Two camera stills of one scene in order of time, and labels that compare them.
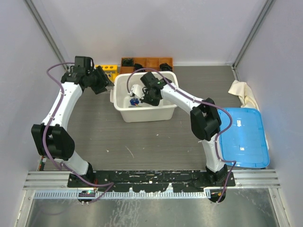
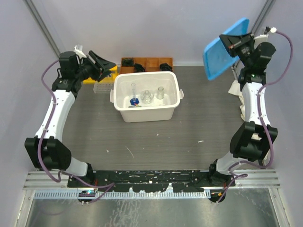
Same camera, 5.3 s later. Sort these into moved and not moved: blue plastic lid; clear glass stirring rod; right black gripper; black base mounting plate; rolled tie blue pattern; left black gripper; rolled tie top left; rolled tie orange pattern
Moved: left black gripper; blue plastic lid; right black gripper
Not moved: clear glass stirring rod; rolled tie orange pattern; rolled tie blue pattern; black base mounting plate; rolled tie top left
